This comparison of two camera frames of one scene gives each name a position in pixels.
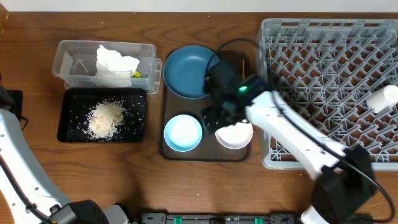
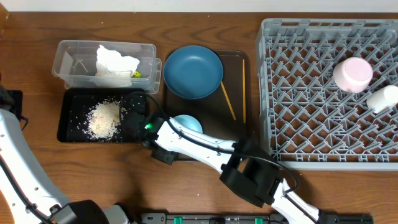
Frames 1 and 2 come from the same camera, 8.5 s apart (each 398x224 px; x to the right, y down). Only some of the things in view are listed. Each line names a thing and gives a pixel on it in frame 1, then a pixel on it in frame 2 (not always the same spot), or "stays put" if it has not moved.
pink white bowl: (236, 136) to (353, 74)
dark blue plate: (185, 70) stays put
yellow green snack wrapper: (137, 74) stays put
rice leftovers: (104, 119) stays put
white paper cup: (382, 98) stays put
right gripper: (212, 119) to (131, 118)
